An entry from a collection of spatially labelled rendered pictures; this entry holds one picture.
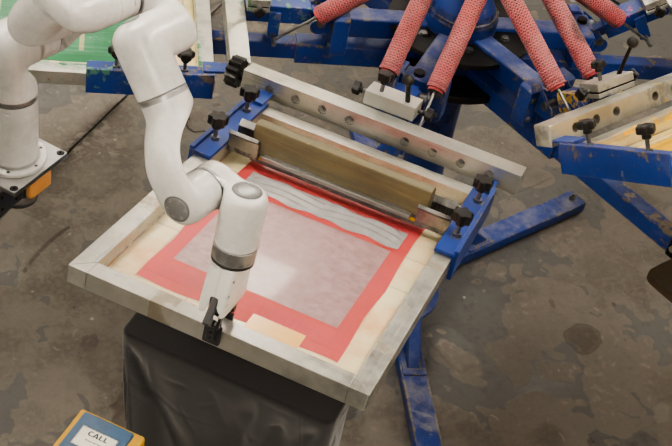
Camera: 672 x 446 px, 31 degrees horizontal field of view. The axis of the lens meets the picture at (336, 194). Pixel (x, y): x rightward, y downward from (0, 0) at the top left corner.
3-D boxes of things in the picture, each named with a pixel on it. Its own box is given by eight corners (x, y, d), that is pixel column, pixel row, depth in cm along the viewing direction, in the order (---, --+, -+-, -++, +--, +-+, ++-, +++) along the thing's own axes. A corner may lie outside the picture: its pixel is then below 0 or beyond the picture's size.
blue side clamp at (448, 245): (450, 280, 247) (459, 252, 244) (427, 271, 248) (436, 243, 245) (488, 214, 272) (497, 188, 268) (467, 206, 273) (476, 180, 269)
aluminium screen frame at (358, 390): (364, 412, 207) (369, 395, 205) (66, 281, 219) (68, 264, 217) (485, 207, 272) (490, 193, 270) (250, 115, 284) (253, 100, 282)
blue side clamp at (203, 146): (205, 180, 259) (211, 152, 255) (184, 172, 260) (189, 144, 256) (264, 126, 284) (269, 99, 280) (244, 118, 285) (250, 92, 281)
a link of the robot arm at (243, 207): (176, 169, 198) (208, 148, 206) (167, 222, 204) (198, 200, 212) (255, 207, 194) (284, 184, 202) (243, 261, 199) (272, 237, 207)
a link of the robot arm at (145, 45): (48, -5, 200) (117, -33, 210) (102, 113, 205) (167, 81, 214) (100, -29, 188) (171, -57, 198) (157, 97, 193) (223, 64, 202)
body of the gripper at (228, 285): (227, 229, 210) (216, 281, 215) (200, 257, 201) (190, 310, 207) (266, 245, 208) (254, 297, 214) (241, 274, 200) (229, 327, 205)
